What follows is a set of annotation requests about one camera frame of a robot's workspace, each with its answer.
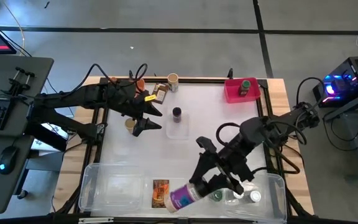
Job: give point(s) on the tan cup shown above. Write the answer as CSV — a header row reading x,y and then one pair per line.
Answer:
x,y
172,82

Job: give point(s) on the black clamp stand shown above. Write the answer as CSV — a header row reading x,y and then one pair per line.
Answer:
x,y
25,71

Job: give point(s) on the black computer mouse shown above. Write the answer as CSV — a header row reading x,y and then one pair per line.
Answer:
x,y
8,158

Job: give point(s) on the purple label jar black lid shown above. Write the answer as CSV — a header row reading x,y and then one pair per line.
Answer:
x,y
182,197

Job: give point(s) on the orange plastic bin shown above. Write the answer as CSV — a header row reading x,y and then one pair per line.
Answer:
x,y
140,84

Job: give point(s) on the orange label jar black lid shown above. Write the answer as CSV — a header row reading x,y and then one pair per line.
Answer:
x,y
176,114

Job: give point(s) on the green lid herb jar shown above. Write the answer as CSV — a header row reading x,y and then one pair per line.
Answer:
x,y
216,195
244,88

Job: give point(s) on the black frame clamp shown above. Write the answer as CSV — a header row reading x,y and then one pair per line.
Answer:
x,y
230,74
131,75

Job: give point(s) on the orange taco mix packet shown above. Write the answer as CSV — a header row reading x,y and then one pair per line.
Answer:
x,y
160,193

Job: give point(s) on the silver metal bracket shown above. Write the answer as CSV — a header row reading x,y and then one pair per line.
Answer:
x,y
96,220

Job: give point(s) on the white lid spice jar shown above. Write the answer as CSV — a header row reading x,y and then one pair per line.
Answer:
x,y
238,195
253,196

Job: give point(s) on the tan lid spice jar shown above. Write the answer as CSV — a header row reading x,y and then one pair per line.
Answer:
x,y
130,125

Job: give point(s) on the black computer with RGB lights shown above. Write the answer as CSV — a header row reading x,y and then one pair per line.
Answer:
x,y
353,74

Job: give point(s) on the pink plastic bin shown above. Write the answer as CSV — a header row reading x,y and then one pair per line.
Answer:
x,y
232,93

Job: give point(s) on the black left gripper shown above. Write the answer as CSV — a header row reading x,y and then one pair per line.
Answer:
x,y
123,96

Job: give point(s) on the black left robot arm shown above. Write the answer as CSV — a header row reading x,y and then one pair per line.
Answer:
x,y
73,93

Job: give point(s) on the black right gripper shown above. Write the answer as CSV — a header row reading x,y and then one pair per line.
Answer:
x,y
232,163

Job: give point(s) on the clear plastic storage bin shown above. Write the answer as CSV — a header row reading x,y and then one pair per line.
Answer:
x,y
275,199
113,186

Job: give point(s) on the brown spice packet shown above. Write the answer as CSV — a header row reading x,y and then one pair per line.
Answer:
x,y
158,95

